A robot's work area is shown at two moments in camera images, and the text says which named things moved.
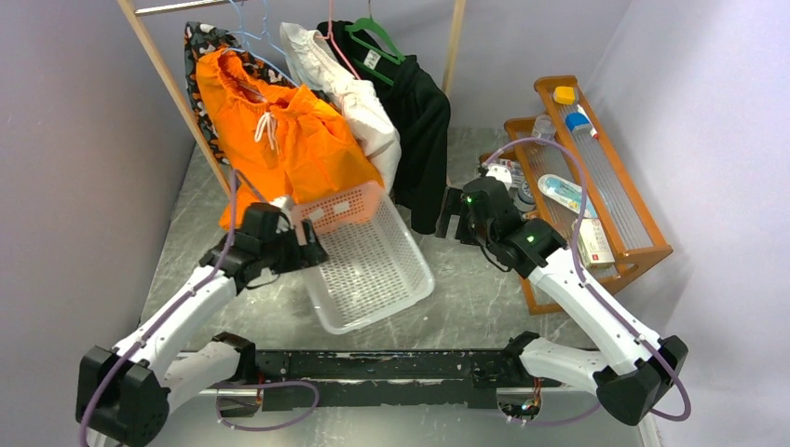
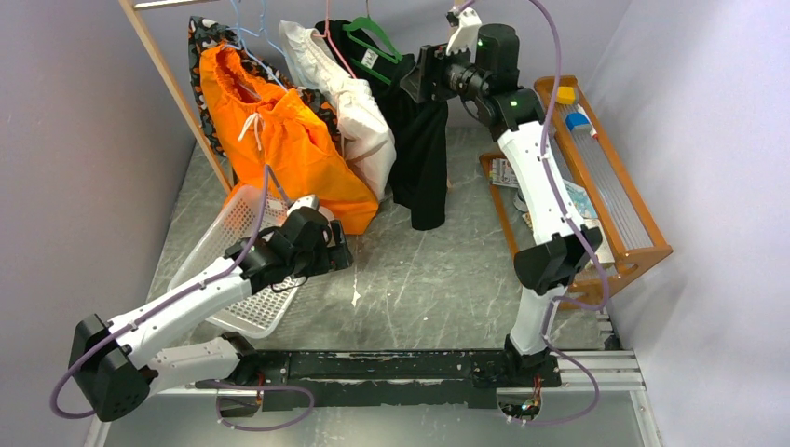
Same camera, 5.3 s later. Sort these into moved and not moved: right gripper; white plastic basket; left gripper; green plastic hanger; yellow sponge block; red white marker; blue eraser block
Moved: right gripper; white plastic basket; left gripper
Not moved: yellow sponge block; red white marker; green plastic hanger; blue eraser block
